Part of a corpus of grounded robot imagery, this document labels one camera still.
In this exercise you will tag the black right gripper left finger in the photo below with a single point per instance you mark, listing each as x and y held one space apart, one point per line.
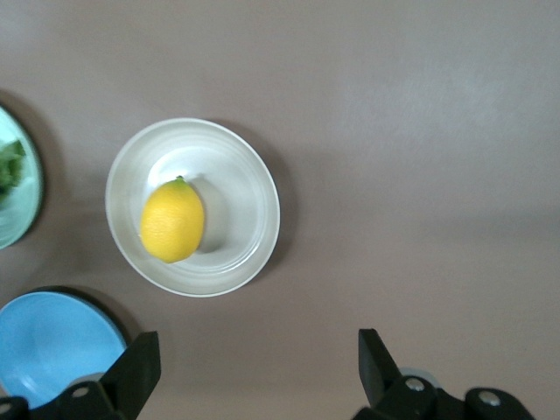
127 372

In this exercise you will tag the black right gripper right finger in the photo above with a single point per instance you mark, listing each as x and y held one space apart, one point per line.
376 372

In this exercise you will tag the yellow lemon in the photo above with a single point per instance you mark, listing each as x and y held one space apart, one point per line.
172 221

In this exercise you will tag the green lettuce leaf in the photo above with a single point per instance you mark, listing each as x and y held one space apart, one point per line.
11 168

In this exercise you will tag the blue plate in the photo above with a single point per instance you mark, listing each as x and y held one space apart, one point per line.
48 337

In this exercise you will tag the light green plate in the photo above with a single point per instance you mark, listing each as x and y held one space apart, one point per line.
19 219

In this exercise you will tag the beige plate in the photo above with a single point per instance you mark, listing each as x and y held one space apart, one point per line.
245 197

